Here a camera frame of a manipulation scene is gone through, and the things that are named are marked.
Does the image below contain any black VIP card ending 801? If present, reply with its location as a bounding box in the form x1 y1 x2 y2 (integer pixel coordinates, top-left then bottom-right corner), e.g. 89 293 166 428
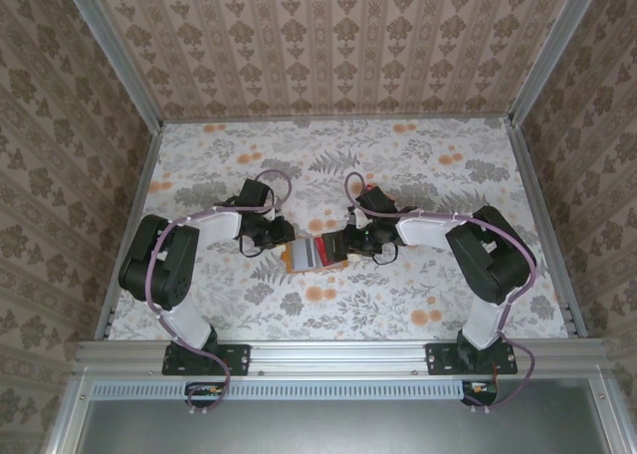
321 231 350 265

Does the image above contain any orange leather card holder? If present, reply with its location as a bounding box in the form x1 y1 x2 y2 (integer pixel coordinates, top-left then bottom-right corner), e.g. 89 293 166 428
280 234 350 275

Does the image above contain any grey metal panel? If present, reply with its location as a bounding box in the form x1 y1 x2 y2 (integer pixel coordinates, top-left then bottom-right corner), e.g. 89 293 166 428
47 373 623 454

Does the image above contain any left thin black cable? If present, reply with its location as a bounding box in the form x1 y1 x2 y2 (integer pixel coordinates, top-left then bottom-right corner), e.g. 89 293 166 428
237 232 274 260

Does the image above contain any thin black cable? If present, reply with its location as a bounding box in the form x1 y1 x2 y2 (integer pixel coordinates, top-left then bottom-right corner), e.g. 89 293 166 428
237 232 274 260
370 242 400 266

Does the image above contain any right thin black cable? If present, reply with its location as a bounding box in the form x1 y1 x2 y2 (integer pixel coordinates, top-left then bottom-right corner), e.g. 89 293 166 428
370 242 400 266

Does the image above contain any wide aluminium mounting rail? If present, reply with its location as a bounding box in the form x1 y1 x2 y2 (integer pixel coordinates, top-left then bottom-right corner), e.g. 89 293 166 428
72 339 611 378

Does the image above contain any short aluminium frame rail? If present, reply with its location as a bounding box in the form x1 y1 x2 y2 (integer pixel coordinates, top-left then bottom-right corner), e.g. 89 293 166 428
159 114 514 125

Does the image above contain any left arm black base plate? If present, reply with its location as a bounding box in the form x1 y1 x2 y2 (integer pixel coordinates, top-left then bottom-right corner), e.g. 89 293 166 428
161 342 252 376

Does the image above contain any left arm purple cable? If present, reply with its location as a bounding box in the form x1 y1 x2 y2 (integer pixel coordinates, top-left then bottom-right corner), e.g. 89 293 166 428
146 168 295 418

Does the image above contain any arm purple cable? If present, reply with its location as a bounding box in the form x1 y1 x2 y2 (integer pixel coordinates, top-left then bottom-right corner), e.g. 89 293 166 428
146 168 295 418
344 171 539 416

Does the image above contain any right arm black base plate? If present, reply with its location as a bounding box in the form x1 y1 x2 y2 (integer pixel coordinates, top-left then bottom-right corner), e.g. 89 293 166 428
425 342 520 376

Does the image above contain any aluminium side rail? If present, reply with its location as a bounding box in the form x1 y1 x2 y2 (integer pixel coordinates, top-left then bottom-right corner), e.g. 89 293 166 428
94 122 165 341
507 117 588 341

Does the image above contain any slotted grey cable duct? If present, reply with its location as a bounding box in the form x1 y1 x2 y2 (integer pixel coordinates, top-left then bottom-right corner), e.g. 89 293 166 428
91 379 467 401

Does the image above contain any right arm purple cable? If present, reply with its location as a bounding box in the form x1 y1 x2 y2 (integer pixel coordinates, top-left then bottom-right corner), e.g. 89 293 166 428
344 171 539 416

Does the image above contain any aluminium frame post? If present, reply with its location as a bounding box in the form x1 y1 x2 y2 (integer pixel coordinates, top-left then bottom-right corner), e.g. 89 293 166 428
58 0 165 129
507 0 583 126

